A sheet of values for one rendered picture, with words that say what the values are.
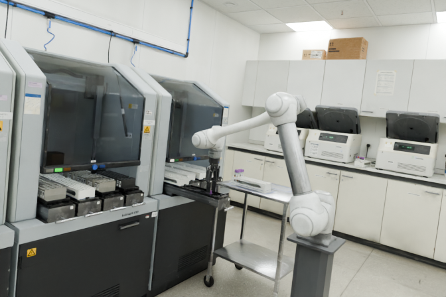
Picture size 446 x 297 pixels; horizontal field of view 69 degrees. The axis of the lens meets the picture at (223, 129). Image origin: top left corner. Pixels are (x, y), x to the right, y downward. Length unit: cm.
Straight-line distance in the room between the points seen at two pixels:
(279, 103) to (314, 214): 57
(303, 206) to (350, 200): 253
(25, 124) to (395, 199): 357
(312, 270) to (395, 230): 230
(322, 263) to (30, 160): 157
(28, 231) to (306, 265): 141
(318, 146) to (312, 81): 93
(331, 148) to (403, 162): 78
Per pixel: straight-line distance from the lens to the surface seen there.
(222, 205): 214
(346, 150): 417
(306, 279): 202
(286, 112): 172
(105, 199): 197
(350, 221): 426
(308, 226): 167
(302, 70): 472
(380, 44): 487
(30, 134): 179
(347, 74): 452
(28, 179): 183
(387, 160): 408
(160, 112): 224
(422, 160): 404
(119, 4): 348
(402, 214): 413
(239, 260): 260
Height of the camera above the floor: 135
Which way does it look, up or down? 3 degrees down
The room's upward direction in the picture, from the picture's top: 6 degrees clockwise
